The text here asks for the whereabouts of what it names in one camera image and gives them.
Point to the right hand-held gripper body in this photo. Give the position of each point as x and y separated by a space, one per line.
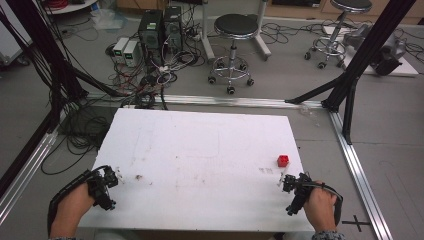
297 195

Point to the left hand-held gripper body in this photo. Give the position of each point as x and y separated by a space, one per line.
101 188

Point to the red cube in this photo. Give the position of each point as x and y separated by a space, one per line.
283 161

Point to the person's right hand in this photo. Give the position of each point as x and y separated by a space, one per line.
320 208

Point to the person's left hand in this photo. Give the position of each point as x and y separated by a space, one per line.
74 213

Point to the clear plastic scrap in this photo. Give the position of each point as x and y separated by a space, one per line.
308 113

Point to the black tape cross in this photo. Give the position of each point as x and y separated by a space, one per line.
356 222

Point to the computer towers on floor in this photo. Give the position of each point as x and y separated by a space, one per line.
160 71

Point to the white power supply box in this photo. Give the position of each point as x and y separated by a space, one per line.
120 46
130 53

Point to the black computer tower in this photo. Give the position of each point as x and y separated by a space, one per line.
173 28
150 35

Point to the white table legs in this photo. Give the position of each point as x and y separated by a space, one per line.
208 40

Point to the black round stool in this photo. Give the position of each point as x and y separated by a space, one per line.
235 26
350 5

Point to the clear plastic bag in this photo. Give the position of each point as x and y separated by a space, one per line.
108 18

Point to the grey device on white board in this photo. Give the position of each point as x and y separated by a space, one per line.
388 50

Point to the white cabinet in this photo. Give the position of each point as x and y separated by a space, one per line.
10 40

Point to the round white table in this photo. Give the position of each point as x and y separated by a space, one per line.
71 7

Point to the aluminium floor rail frame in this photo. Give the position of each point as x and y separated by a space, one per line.
233 100

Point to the black frame post with braces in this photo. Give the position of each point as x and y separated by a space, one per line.
366 53

